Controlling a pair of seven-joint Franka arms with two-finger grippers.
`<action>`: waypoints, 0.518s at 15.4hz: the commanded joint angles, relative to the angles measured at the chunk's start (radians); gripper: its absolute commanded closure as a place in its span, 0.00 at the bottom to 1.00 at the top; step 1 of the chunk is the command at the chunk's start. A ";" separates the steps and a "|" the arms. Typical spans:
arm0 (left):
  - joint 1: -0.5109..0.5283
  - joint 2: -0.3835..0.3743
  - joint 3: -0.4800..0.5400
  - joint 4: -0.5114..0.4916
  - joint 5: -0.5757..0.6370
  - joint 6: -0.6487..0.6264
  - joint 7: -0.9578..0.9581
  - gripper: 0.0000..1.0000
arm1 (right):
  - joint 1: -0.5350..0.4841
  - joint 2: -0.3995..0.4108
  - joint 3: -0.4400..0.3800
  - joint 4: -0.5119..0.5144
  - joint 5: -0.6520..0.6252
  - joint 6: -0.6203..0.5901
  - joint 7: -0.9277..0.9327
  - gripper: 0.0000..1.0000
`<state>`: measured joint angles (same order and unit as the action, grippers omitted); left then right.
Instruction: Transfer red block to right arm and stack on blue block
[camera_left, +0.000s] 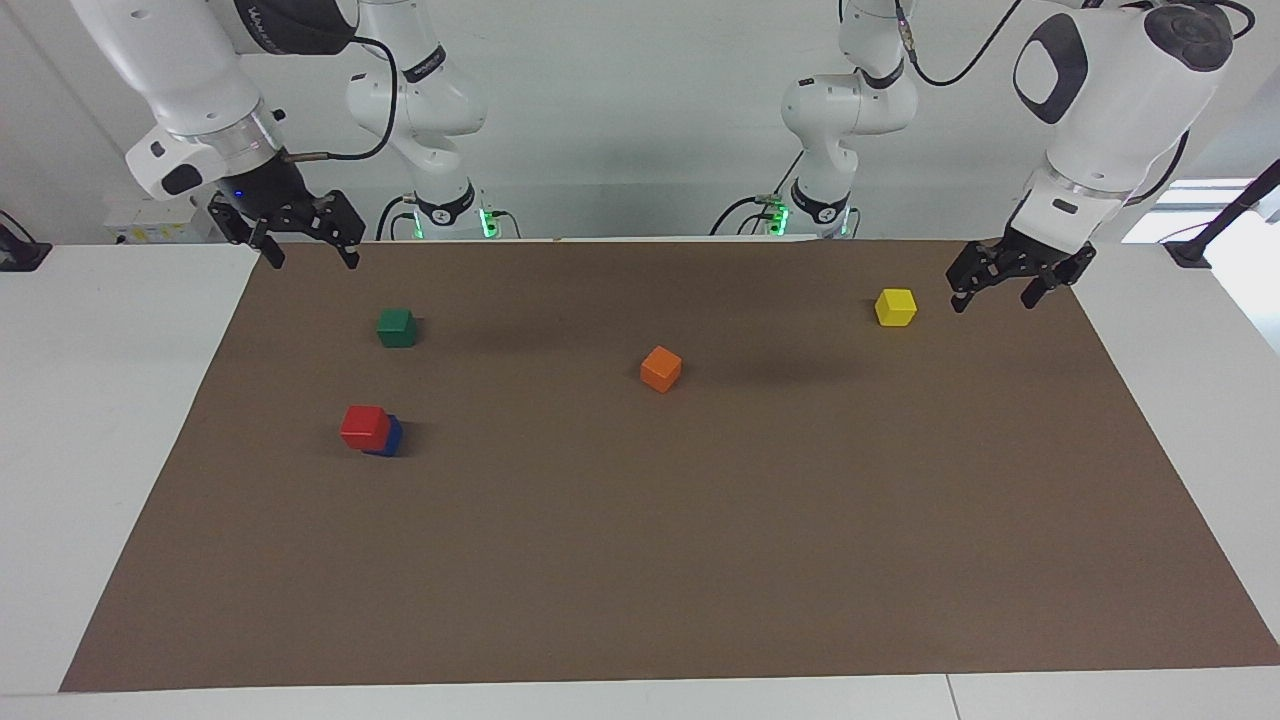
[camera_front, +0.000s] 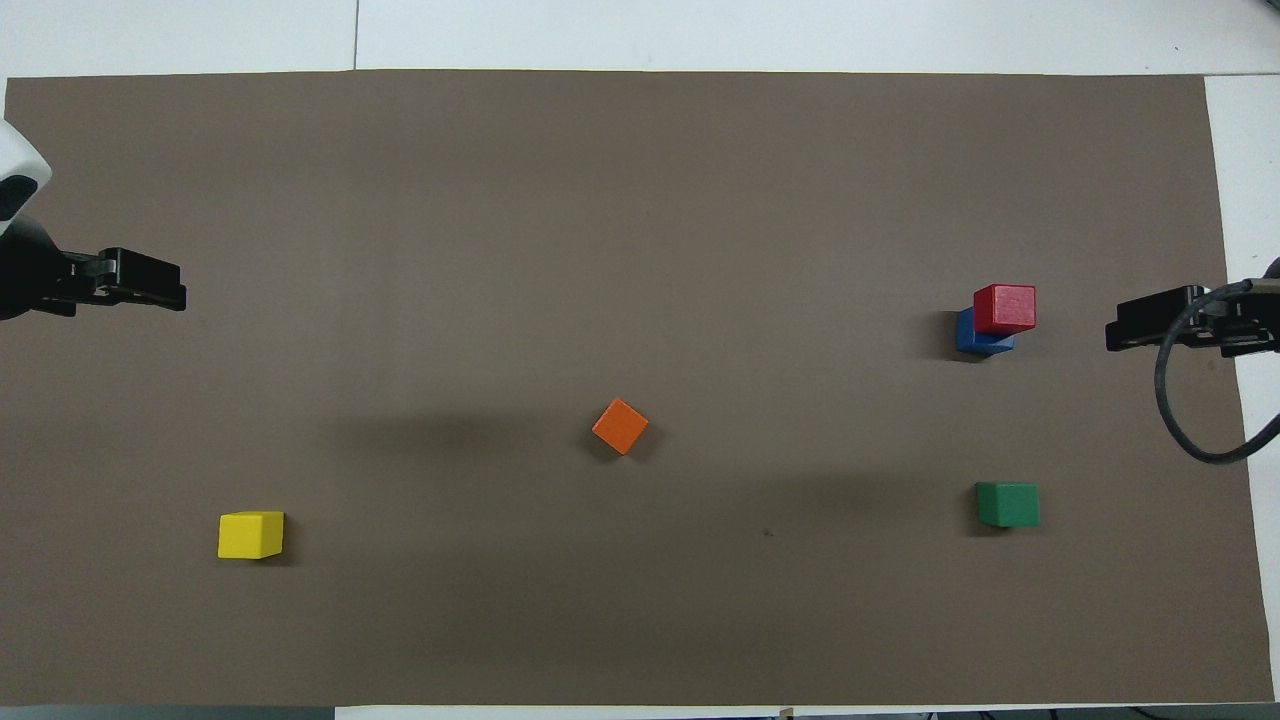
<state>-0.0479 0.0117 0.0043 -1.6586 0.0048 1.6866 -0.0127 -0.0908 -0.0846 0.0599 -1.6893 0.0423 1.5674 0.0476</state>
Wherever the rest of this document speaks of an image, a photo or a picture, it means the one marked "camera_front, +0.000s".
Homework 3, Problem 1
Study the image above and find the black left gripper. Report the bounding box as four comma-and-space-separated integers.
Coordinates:
0, 215, 188, 323

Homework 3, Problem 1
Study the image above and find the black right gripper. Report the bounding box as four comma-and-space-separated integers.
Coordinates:
1105, 257, 1280, 358

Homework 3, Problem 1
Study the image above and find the red wooden block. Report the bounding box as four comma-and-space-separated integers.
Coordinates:
973, 284, 1037, 335

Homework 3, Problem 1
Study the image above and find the blue wooden block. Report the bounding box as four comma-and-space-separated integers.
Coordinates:
955, 308, 1016, 356

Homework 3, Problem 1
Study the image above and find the green wooden block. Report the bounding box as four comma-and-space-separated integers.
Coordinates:
976, 482, 1041, 529

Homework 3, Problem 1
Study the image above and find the yellow wooden block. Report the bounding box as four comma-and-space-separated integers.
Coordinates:
218, 511, 285, 560

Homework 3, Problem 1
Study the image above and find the orange wooden block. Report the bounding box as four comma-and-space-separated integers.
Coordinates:
592, 398, 649, 456

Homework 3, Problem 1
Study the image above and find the brown table mat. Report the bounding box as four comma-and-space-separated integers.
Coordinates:
0, 68, 1276, 707

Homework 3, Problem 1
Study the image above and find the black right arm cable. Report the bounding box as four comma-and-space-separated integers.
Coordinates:
1153, 280, 1280, 466

